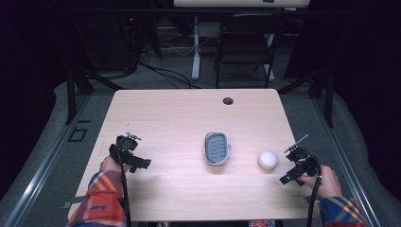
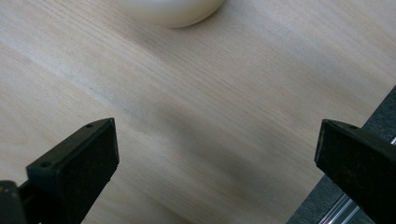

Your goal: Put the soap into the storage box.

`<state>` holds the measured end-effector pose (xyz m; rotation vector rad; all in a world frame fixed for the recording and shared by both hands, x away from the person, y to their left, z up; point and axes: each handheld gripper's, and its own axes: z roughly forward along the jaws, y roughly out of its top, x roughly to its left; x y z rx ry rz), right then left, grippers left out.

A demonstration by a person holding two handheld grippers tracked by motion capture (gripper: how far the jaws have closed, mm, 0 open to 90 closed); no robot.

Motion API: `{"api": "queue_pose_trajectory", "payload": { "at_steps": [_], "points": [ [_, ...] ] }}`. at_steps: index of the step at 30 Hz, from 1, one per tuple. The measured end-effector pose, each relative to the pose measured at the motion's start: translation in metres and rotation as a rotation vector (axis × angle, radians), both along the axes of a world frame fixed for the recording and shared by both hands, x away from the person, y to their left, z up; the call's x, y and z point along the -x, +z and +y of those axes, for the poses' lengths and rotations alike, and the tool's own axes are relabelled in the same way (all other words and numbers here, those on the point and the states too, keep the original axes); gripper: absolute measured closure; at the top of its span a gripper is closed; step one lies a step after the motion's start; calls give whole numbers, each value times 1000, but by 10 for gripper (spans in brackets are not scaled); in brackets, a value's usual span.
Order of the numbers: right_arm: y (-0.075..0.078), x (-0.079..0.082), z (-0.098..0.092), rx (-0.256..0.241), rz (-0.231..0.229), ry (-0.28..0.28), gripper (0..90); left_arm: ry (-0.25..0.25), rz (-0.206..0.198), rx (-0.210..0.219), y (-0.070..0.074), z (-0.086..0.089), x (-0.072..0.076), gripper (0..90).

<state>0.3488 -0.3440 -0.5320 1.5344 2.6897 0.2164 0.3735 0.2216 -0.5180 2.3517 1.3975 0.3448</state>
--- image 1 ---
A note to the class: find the red patterned cloth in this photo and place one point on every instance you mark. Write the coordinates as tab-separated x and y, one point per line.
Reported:
261	223

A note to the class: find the dark cabinet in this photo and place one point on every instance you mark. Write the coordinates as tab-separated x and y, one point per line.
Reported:
104	38

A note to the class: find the black folding chair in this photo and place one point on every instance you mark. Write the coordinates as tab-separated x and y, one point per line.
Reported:
244	50

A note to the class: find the black metal frame stand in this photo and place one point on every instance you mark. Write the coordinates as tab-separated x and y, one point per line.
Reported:
71	94
328	97

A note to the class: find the person's right hand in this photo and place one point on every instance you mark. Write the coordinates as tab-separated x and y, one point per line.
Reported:
327	183

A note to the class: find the grey soap dish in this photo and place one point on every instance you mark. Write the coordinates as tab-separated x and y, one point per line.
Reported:
217	148

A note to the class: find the person's left hand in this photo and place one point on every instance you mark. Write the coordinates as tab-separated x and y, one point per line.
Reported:
108	164

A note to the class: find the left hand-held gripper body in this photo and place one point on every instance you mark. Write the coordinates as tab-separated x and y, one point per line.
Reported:
125	144

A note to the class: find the white desk top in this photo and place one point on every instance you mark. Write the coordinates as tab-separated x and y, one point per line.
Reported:
241	3

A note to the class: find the aluminium floor rail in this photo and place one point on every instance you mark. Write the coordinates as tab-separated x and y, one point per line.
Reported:
41	167
345	160

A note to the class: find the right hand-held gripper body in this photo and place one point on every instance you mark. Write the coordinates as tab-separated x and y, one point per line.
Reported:
303	160

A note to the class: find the white round soap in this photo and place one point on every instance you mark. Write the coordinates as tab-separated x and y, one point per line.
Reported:
268	160

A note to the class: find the white desk leg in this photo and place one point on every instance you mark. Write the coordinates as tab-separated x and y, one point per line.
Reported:
196	50

